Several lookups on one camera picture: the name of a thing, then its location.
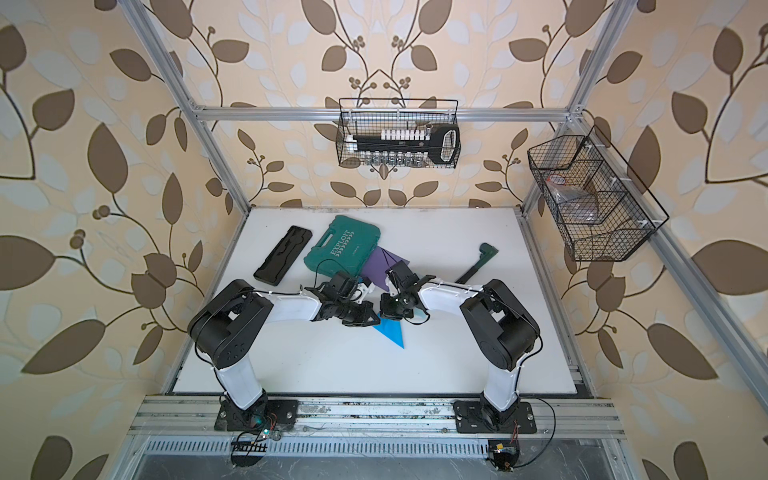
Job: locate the small circuit board left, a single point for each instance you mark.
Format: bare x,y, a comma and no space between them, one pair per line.
249,448

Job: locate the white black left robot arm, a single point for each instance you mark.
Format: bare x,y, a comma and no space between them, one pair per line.
224,331

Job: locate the black foam tool tray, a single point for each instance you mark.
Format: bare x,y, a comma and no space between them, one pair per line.
283,255

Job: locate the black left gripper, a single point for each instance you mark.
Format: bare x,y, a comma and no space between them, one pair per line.
367,308

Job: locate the aluminium frame post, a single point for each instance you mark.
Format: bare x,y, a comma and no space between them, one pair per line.
571,118
139,19

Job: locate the aluminium frame post left rear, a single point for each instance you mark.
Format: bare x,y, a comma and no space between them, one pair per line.
139,19

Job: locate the black wire basket right wall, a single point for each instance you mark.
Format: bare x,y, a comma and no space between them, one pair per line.
602,208

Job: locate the plastic bag in basket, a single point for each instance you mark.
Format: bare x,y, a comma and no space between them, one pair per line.
575,205

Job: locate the aluminium frame right side rail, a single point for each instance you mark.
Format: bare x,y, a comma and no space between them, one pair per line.
733,338

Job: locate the black socket set holder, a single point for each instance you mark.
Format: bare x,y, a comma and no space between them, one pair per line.
437,144

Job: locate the blue square paper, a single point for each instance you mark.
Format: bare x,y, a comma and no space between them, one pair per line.
392,330

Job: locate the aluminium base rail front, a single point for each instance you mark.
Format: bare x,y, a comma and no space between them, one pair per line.
351,417

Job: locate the black wire basket rear wall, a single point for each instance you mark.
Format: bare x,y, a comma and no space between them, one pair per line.
368,115

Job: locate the green plastic tool case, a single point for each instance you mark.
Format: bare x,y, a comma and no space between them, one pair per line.
346,245

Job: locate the purple square paper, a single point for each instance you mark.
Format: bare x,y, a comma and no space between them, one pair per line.
376,267

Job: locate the small circuit board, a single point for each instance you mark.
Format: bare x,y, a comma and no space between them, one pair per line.
249,448
503,456

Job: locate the small circuit board right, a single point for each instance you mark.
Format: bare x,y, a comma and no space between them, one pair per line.
503,456

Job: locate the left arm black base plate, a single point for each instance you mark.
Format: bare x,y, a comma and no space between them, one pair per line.
258,415

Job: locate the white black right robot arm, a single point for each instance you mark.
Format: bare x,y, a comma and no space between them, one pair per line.
502,328

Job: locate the black wire basket wall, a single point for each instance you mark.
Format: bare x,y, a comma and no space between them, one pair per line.
602,208
368,115

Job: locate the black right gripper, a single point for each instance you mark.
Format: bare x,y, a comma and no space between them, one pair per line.
386,311

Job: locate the aluminium frame post right rear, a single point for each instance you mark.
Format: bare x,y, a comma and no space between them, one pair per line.
571,118

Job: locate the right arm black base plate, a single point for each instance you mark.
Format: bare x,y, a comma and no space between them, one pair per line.
479,417

